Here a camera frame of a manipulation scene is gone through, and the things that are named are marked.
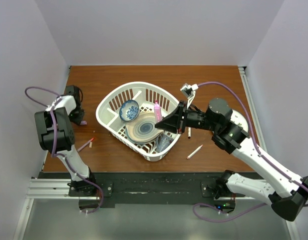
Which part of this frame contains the aluminium frame rail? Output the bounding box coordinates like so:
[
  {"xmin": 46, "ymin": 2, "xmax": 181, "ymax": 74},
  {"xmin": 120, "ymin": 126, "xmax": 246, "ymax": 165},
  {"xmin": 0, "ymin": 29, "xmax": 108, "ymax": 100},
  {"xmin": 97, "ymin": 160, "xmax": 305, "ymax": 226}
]
[{"xmin": 12, "ymin": 173, "xmax": 69, "ymax": 240}]

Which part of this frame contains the white plastic dish basket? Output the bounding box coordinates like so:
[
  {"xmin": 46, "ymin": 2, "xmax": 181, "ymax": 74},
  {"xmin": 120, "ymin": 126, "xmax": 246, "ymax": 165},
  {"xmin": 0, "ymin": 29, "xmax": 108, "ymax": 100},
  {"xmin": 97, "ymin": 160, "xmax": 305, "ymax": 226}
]
[{"xmin": 95, "ymin": 81, "xmax": 180, "ymax": 162}]

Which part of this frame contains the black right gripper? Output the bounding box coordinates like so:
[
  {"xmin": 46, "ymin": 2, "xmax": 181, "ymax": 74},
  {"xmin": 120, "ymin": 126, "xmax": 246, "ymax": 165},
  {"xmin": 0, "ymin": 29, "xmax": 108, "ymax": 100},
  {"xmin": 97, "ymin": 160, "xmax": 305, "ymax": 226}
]
[{"xmin": 155, "ymin": 100, "xmax": 219, "ymax": 134}]

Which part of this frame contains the beige blue ringed plate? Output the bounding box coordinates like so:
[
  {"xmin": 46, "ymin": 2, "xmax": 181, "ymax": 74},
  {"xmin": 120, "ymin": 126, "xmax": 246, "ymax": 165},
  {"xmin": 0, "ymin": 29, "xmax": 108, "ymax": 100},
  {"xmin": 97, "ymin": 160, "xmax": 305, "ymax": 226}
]
[{"xmin": 126, "ymin": 111, "xmax": 163, "ymax": 144}]

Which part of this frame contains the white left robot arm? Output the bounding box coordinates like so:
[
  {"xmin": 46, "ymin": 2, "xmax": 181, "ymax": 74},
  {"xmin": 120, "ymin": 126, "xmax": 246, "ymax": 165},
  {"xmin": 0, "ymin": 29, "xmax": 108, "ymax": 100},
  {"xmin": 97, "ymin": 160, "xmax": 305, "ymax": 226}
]
[{"xmin": 34, "ymin": 92, "xmax": 97, "ymax": 196}]

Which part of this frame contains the watermelon pattern plate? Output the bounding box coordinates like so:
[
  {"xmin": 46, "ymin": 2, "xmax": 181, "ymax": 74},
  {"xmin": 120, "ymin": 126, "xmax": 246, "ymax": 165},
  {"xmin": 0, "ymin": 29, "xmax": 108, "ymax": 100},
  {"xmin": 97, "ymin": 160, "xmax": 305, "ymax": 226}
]
[{"xmin": 231, "ymin": 110, "xmax": 249, "ymax": 132}]

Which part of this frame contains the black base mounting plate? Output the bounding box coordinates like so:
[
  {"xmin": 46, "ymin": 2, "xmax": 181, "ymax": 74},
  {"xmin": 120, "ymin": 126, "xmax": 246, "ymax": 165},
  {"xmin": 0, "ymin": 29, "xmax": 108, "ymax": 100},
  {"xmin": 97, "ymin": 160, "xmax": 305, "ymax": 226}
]
[{"xmin": 68, "ymin": 172, "xmax": 247, "ymax": 210}]

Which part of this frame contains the blue glass cup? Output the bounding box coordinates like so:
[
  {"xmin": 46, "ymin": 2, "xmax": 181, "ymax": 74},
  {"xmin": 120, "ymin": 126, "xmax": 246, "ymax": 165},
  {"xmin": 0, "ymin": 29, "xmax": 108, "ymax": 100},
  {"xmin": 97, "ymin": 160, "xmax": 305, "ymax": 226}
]
[{"xmin": 156, "ymin": 134, "xmax": 173, "ymax": 153}]

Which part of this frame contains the white red tipped pen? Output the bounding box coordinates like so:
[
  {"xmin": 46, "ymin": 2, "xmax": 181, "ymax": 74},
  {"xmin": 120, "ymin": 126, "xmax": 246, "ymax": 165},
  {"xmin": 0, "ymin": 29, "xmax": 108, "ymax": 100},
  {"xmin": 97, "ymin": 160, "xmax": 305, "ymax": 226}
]
[{"xmin": 186, "ymin": 145, "xmax": 203, "ymax": 160}]

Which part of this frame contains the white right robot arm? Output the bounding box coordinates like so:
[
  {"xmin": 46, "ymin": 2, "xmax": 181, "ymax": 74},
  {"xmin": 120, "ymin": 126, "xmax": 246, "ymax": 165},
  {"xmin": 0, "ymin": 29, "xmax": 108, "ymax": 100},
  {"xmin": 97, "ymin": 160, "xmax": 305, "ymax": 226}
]
[{"xmin": 155, "ymin": 98, "xmax": 308, "ymax": 222}]

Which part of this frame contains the blue patterned small bowl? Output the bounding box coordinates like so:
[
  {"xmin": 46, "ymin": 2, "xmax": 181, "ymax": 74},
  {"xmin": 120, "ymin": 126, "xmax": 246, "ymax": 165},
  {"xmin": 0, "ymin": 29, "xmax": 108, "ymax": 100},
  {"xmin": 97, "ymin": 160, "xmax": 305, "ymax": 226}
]
[{"xmin": 119, "ymin": 99, "xmax": 140, "ymax": 122}]

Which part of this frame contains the pink highlighter pen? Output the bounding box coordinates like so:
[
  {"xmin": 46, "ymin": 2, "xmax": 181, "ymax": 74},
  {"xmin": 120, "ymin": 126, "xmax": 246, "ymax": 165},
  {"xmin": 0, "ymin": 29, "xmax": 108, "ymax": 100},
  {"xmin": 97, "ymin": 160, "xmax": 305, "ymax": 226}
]
[{"xmin": 154, "ymin": 100, "xmax": 162, "ymax": 123}]

